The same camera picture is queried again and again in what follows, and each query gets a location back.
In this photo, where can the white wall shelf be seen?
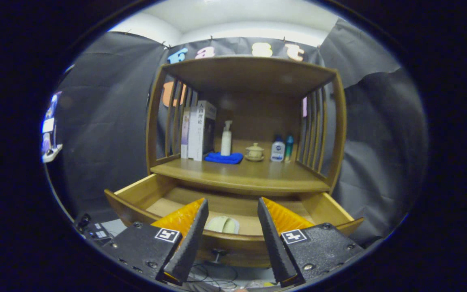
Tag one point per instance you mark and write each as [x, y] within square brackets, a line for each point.
[52, 155]

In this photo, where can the black controller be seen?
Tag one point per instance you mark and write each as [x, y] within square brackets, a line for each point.
[83, 221]

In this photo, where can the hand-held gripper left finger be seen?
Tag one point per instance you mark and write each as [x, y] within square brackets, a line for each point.
[189, 243]

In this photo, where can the white pump bottle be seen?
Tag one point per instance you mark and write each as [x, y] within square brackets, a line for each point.
[226, 144]

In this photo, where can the wooden drawer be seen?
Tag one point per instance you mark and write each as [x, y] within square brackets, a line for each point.
[245, 245]

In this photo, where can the wooden cabinet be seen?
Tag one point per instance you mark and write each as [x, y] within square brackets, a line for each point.
[258, 117]

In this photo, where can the purple printed box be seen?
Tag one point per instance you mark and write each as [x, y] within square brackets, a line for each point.
[49, 121]

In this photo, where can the teal bottle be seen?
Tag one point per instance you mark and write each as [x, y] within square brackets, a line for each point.
[289, 148]

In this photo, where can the thick book with portrait cover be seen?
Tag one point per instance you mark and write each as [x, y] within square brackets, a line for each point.
[207, 129]

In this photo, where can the beige lidded tea cup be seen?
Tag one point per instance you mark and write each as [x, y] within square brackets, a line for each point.
[254, 153]

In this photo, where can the white lotion bottle blue cap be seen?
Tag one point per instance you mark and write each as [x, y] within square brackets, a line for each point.
[277, 153]

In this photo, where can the black round drawer knob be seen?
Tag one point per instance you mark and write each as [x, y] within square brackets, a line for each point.
[219, 252]

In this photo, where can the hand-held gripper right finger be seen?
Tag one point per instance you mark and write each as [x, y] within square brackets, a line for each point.
[274, 243]

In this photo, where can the wooden countertop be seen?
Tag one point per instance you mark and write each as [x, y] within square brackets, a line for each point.
[249, 174]

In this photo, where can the black floor device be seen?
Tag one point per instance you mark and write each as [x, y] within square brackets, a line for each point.
[97, 234]

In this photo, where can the blue cloth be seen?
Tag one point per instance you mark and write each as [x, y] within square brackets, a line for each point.
[223, 158]

